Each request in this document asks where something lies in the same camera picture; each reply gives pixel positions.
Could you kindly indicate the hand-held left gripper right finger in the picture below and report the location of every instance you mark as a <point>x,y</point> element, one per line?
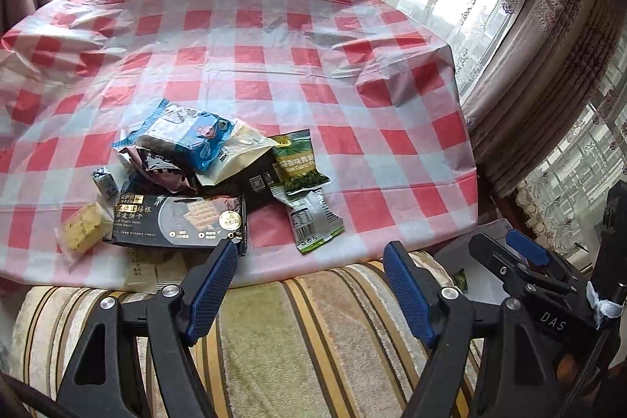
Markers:
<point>406,290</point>

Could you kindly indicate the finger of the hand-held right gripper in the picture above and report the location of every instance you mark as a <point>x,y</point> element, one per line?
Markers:
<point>526,247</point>
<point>490,254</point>

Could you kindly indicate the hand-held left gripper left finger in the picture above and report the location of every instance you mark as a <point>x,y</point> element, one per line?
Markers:
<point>213,286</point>

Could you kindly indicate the white container with purple rim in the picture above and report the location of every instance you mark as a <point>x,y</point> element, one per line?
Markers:
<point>482,286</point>

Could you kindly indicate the silver green pea packet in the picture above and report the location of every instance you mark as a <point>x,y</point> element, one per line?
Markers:
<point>306,217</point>

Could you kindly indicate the pink snack packet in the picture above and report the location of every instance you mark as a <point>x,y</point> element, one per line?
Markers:
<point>156,168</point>

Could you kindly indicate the cream snack packet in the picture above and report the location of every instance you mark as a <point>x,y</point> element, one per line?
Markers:
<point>240,148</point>

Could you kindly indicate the green pea snack packet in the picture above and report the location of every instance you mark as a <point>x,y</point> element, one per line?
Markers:
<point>294,163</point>

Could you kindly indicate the dark green snack packet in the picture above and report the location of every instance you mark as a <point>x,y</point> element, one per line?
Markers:
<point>460,279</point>

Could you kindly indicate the black cracker packet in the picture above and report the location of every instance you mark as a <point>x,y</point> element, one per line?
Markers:
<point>181,217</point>

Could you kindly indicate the yellow cake in clear wrapper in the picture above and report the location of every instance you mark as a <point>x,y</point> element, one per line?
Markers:
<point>83,229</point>

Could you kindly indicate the small blue white candy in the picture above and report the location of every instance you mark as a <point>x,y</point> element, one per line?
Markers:
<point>103,180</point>

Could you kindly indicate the blue cartoon snack packet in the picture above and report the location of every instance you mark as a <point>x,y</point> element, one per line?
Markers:
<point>191,129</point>

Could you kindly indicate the red white checkered tablecloth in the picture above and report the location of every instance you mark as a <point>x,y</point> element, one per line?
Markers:
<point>294,70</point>

